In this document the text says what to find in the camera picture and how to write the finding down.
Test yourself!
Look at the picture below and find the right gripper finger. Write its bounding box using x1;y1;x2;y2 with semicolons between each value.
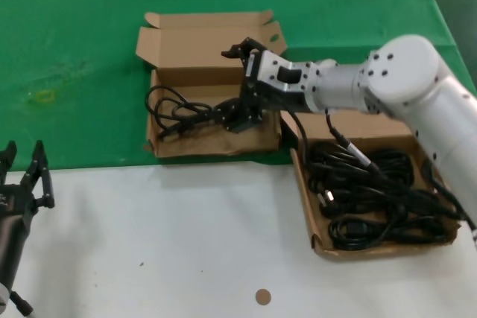
214;98;262;135
221;37;268;62

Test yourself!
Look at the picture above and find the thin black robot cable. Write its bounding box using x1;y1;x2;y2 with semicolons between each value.
281;109;314;170

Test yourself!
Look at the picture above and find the robot cable metal connector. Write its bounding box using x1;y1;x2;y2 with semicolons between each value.
324;109;388;185

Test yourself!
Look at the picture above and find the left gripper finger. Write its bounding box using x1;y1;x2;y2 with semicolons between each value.
0;141;18;185
22;140;56;210

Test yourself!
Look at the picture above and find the black cable silver-pronged plug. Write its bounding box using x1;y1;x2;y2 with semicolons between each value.
316;189;337;207

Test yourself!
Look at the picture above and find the brown round paper disc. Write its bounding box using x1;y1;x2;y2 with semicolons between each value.
254;288;271;306

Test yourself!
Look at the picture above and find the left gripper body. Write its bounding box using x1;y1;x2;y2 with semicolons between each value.
0;183;38;224

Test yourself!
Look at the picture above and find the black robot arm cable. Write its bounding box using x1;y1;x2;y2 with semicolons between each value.
9;290;35;318

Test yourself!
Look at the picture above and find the black power cable pile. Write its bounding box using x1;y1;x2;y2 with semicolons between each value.
305;141;461;250

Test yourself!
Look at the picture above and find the green table cloth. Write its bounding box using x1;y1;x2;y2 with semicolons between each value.
0;0;477;173

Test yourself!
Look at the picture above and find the torn-edged brown cardboard box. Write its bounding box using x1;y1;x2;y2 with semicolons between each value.
134;10;287;158

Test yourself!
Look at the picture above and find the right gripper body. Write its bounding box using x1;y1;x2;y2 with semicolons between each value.
240;49;318;125

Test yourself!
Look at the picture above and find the yellow rubber band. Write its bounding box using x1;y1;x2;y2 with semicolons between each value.
35;89;57;104

